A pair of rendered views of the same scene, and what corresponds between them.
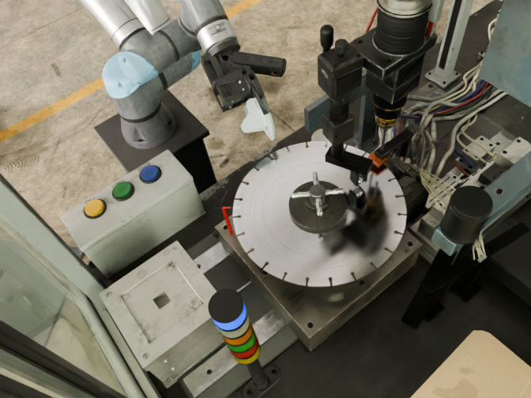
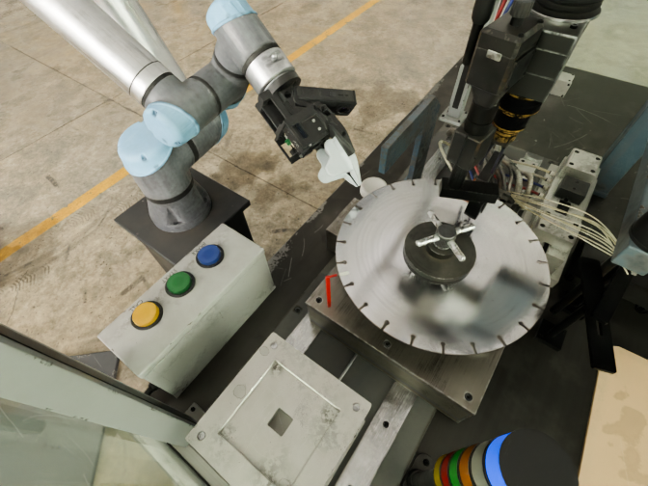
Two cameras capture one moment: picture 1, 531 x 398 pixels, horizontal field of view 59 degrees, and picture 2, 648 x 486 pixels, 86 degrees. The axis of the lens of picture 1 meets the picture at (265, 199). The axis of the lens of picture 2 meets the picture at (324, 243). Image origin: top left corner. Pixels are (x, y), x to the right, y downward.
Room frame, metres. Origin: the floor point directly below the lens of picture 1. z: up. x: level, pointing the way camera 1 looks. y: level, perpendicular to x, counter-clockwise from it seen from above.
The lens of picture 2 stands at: (0.28, 0.19, 1.42)
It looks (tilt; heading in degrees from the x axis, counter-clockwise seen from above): 54 degrees down; 338
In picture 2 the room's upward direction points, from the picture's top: 4 degrees counter-clockwise
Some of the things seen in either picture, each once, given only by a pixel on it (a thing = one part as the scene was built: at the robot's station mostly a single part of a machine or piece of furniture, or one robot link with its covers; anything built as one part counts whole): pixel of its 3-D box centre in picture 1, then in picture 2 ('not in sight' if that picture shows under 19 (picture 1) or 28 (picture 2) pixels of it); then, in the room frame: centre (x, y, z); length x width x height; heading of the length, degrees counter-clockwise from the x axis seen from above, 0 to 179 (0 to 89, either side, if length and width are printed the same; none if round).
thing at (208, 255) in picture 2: (150, 174); (209, 256); (0.69, 0.24, 0.90); 0.04 x 0.04 x 0.02
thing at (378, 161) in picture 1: (389, 154); (483, 181); (0.58, -0.27, 0.95); 0.10 x 0.03 x 0.07; 119
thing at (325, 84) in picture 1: (339, 95); (488, 95); (0.54, -0.15, 1.17); 0.06 x 0.05 x 0.20; 110
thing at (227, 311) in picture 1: (227, 309); (527, 471); (0.23, 0.07, 1.14); 0.05 x 0.04 x 0.03; 29
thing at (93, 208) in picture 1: (95, 208); (147, 315); (0.62, 0.37, 0.90); 0.04 x 0.04 x 0.02
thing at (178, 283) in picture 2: (123, 191); (180, 283); (0.65, 0.31, 0.90); 0.04 x 0.04 x 0.02
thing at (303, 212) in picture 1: (318, 202); (440, 247); (0.49, -0.10, 0.96); 0.11 x 0.11 x 0.03
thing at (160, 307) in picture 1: (171, 313); (286, 429); (0.38, 0.23, 0.82); 0.18 x 0.18 x 0.15; 29
